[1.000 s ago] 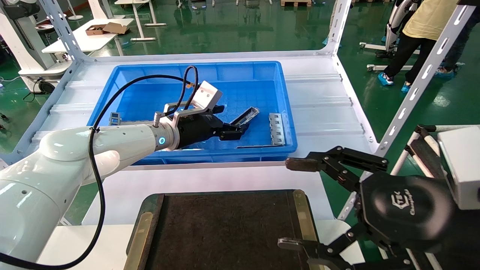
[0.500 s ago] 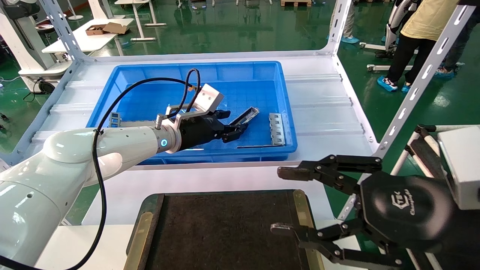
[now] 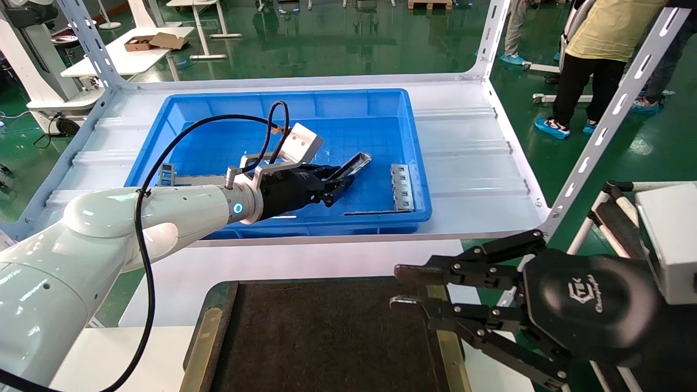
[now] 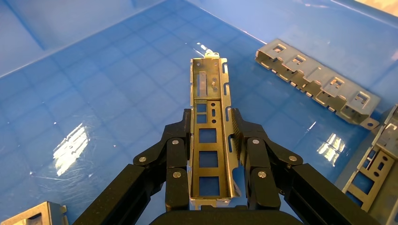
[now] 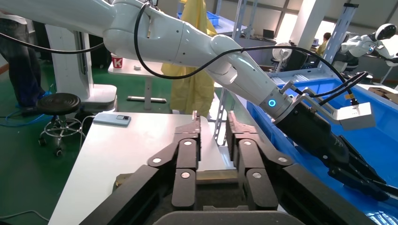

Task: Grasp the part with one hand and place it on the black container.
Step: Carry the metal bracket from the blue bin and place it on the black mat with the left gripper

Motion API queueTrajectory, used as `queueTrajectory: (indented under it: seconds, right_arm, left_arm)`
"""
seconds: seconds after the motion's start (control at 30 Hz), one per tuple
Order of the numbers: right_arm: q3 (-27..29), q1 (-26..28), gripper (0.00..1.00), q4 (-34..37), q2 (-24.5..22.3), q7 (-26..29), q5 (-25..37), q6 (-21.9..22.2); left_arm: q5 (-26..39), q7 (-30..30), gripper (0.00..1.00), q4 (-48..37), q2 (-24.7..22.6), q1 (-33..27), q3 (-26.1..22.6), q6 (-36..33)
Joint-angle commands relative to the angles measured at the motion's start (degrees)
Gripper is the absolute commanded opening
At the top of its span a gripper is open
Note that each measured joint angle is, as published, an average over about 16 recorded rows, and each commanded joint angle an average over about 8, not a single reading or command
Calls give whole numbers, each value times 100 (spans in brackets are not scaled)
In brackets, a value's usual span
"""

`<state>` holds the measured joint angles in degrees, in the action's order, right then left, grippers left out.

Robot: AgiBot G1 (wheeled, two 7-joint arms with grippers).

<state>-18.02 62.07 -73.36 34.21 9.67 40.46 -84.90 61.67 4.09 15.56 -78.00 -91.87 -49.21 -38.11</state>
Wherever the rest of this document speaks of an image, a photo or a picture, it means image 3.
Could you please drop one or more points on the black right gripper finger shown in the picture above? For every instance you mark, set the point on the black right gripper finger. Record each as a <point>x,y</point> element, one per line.
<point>490,332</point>
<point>479,267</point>

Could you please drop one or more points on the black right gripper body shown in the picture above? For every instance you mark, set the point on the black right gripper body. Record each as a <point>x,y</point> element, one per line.
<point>593,302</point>

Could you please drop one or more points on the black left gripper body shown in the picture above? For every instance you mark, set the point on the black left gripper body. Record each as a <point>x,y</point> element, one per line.
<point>288,193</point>

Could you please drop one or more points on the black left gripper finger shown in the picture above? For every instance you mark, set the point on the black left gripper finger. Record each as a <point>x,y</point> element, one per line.
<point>335,173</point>
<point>333,195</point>

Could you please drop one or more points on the long metal channel part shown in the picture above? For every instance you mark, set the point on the long metal channel part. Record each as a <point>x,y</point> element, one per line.
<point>359,161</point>

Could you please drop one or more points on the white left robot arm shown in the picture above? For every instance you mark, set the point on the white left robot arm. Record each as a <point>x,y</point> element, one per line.
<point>109,218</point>

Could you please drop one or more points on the white robot base machine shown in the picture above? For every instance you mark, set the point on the white robot base machine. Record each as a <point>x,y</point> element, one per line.
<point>32,65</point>

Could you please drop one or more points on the black flat container tray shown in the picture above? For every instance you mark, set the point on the black flat container tray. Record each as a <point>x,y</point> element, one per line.
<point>326,337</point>

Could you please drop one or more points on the blue plastic bin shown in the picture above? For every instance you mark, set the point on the blue plastic bin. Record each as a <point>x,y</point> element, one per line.
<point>348,114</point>

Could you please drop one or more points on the flat slotted metal plate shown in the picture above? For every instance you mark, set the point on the flat slotted metal plate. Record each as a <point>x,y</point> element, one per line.
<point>403,188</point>

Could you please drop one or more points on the white table with legs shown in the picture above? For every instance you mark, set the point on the white table with legs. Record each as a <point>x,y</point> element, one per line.
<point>202,32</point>

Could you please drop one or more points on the wooden pallet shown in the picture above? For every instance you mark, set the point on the wooden pallet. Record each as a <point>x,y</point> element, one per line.
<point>430,4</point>

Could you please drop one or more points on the white metal shelving rack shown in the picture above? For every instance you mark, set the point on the white metal shelving rack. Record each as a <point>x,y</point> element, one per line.
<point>615,109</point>

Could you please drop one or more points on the white work table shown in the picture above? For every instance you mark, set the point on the white work table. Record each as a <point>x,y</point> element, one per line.
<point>125,62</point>

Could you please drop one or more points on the open cardboard box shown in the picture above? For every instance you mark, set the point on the open cardboard box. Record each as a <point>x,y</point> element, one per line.
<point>139,43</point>

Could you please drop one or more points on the person in beige trousers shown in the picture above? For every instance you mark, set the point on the person in beige trousers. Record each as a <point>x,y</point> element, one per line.
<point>514,27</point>

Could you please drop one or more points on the white floor stand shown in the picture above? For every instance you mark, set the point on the white floor stand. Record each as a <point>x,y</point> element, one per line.
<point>111,25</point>

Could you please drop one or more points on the person in dark trousers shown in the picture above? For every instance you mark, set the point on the person in dark trousers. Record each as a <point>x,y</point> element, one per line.
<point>672,71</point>

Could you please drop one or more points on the white humanoid robot on stand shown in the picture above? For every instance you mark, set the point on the white humanoid robot on stand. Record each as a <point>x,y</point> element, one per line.
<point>572,22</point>

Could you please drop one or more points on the round grey stool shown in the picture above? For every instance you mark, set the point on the round grey stool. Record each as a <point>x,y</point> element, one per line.
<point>66,41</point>

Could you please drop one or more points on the person in yellow shirt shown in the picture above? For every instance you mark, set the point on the person in yellow shirt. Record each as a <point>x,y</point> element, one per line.
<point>615,27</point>

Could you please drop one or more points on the white and black frame stand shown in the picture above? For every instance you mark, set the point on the white and black frame stand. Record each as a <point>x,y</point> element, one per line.
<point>618,218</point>

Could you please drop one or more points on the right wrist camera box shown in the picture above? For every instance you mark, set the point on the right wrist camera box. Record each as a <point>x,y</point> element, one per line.
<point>672,239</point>

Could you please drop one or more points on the upright grey metal bracket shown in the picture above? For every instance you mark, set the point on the upright grey metal bracket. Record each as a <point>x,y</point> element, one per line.
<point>166,174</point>

